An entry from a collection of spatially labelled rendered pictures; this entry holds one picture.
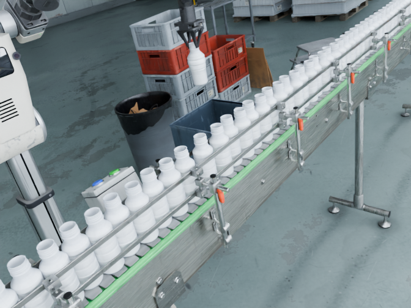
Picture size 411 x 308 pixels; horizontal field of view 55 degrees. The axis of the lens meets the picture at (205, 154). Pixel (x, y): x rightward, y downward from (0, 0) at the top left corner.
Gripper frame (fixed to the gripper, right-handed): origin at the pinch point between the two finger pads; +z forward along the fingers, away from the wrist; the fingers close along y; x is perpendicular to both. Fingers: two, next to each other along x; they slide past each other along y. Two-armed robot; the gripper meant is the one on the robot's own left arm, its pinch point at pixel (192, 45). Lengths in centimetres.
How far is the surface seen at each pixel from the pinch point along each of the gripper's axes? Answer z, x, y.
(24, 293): 21, 100, -30
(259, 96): 14.3, 9.8, -33.0
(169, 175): 18, 58, -33
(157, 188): 19, 63, -33
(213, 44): 66, -249, 176
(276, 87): 14.3, 1.0, -34.7
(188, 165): 19, 51, -33
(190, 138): 39.9, 2.5, 8.1
